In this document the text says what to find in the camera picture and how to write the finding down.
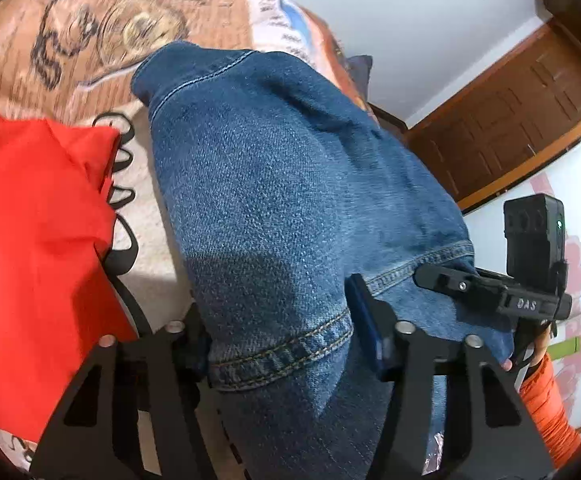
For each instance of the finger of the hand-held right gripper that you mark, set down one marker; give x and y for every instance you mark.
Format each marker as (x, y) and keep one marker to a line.
(450, 284)

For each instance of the printed blanket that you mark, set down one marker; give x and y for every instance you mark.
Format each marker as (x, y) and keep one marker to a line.
(20, 35)

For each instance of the person's right hand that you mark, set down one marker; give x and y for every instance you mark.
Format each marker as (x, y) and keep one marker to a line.
(541, 350)

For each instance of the person's right forearm orange sleeve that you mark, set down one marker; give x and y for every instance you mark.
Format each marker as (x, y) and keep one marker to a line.
(550, 410)

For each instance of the blue denim jeans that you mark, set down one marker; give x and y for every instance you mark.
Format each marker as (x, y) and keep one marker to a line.
(270, 185)

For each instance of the red cloth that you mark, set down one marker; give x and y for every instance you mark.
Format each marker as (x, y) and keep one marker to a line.
(30, 235)

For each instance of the wooden door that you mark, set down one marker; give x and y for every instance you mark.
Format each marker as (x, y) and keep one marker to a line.
(510, 120)

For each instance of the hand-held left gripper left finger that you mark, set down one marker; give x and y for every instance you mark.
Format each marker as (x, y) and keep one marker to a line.
(180, 355)

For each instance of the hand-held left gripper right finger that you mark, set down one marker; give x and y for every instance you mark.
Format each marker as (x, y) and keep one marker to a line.
(365, 320)

